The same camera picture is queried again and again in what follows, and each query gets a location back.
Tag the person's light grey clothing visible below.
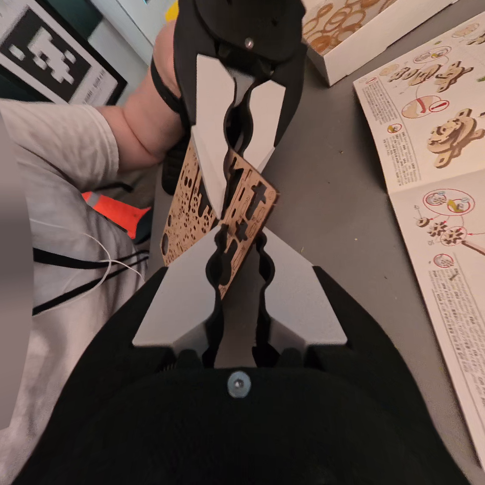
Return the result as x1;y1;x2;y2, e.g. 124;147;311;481
0;163;160;485

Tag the person's left forearm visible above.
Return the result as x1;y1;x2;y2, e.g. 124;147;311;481
0;100;127;192

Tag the thin white cord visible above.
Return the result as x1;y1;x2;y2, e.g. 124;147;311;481
30;218;145;288

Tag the black strap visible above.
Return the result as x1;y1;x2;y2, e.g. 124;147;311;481
32;261;146;316
33;248;149;270

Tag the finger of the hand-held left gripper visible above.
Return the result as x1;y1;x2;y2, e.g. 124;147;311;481
231;77;287;173
190;53;243;221

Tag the person's left hand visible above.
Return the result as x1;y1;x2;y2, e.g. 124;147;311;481
122;21;185;164

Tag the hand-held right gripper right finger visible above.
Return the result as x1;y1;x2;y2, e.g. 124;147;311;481
252;229;348;367

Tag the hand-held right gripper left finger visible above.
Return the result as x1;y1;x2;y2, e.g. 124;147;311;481
131;224;225;367

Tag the white box with ring print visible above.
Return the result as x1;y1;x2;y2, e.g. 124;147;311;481
301;0;461;87

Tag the wooden parts sheet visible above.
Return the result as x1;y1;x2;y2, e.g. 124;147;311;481
162;142;280;300

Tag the orange tool with grey band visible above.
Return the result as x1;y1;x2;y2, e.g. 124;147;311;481
81;190;152;240

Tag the printed instruction sheet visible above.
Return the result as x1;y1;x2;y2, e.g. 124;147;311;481
352;11;485;457

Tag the white teal box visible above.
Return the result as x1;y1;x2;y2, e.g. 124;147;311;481
64;0;179;67

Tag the black white tag board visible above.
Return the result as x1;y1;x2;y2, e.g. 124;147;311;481
0;0;128;106

